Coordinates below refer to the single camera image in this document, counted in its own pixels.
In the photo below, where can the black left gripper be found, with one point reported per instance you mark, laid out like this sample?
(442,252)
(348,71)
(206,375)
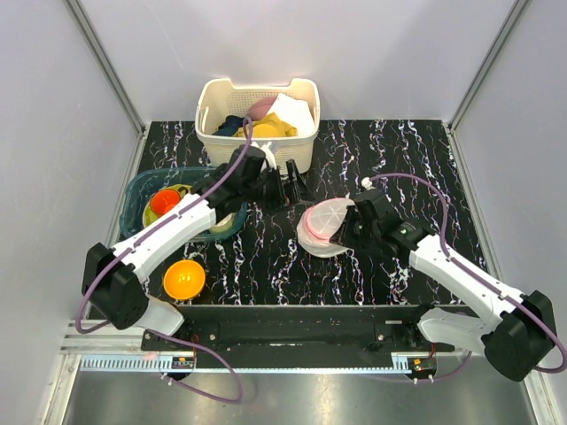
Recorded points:
(299,191)

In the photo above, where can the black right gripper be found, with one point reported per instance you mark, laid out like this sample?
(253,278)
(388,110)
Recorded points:
(345,239)

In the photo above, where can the white pink mesh laundry bag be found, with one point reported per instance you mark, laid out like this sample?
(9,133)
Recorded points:
(319,223)

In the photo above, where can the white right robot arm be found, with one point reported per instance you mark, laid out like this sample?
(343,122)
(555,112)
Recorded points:
(512,330)

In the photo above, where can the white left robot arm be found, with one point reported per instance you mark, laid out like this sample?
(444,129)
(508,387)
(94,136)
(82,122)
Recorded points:
(112,276)

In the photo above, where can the cream plastic laundry basket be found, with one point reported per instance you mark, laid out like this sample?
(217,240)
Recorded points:
(221,98)

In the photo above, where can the yellow cloth in basket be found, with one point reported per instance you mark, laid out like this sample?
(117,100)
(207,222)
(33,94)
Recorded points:
(271,126)

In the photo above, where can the white cloth in basket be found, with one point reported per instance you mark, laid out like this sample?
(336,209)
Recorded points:
(294,112)

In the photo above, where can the pale yellow white mug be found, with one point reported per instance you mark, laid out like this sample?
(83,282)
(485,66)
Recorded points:
(223,225)

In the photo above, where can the pink cloth in basket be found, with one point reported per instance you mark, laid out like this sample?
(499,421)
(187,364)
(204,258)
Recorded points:
(260,109)

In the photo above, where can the navy cloth in basket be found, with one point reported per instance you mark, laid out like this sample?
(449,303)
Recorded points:
(233,126)

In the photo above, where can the yellow orange plastic bowl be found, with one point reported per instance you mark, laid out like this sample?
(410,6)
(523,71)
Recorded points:
(184,280)

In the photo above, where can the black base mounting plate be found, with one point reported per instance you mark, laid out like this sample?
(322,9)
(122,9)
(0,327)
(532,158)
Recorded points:
(307,358)

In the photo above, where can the green polka dot plate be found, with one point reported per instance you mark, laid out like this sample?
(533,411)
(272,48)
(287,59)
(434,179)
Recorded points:
(148,216)

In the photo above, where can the teal transparent plastic bin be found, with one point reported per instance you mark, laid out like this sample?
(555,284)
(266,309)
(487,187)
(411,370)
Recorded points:
(153,193)

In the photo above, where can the orange mug black handle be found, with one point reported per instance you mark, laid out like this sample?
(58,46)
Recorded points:
(166,199)

